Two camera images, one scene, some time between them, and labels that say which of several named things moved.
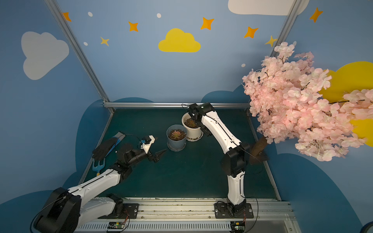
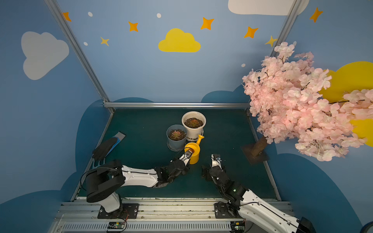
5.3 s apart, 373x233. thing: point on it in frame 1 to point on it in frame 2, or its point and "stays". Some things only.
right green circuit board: (237, 226) stays
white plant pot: (192, 130) stays
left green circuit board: (115, 225) stays
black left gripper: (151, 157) to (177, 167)
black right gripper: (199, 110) to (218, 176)
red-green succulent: (176, 134) stays
